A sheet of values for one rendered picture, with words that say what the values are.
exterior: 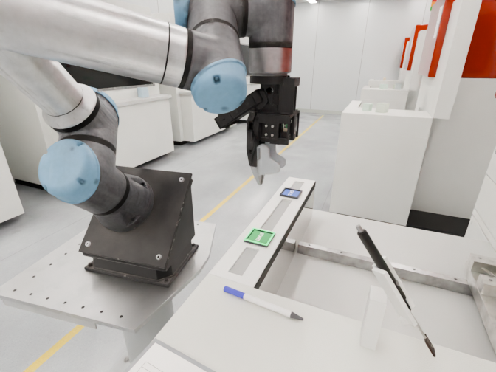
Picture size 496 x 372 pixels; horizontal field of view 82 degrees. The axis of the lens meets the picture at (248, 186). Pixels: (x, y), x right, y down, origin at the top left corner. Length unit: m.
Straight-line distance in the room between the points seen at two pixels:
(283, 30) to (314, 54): 8.14
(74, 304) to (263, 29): 0.70
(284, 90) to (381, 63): 7.98
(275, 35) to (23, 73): 0.42
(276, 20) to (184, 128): 4.66
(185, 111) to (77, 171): 4.45
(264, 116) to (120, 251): 0.49
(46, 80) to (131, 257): 0.42
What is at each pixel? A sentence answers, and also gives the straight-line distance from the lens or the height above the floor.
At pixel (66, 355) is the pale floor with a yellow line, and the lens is 1.87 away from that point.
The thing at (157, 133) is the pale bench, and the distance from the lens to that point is 4.30.
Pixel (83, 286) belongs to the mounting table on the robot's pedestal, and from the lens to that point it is 0.85.
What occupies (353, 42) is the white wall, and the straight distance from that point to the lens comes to 8.53.
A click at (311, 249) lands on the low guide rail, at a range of 0.85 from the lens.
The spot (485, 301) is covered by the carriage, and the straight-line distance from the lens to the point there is 0.79.
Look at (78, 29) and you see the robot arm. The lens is 0.38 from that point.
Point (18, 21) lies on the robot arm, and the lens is 0.39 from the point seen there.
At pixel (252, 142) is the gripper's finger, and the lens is 0.53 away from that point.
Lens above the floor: 1.33
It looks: 23 degrees down
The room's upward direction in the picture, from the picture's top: straight up
